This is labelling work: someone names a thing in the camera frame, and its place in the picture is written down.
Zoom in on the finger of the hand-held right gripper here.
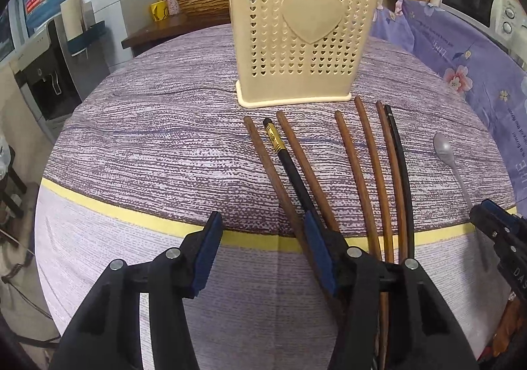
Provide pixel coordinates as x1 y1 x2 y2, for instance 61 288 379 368
469 199 527 240

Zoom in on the plain black chopstick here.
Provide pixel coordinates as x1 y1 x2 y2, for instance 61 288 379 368
384 105 416 261

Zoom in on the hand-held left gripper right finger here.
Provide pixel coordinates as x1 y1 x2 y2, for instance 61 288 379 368
302 211 480 370

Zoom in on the silver metal spoon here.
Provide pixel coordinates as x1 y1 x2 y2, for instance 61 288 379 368
432 133 475 212

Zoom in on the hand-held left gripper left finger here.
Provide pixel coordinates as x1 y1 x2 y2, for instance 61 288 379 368
51 211 225 370

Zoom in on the grey water dispenser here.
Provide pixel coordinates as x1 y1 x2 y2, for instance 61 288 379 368
12 18 112 132

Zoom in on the brown wooden chopstick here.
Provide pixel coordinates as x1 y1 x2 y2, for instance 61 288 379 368
243 116 342 325
354 96 402 266
276 110 342 237
375 101 410 261
334 110 390 370

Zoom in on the yellow cup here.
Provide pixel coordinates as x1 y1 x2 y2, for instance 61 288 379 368
149 1 169 22

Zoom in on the white paper cup tube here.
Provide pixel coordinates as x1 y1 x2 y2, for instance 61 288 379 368
60 0 85 45

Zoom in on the dark wooden washstand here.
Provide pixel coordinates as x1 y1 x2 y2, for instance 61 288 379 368
121 14 231 58

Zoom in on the black chopstick with gold band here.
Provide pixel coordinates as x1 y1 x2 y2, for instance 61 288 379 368
263 117 324 226

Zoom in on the purple floral cloth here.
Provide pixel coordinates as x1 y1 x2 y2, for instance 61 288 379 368
371 0 527 189

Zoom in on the cream plastic utensil holder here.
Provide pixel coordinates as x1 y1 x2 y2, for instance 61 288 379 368
222 0 386 109

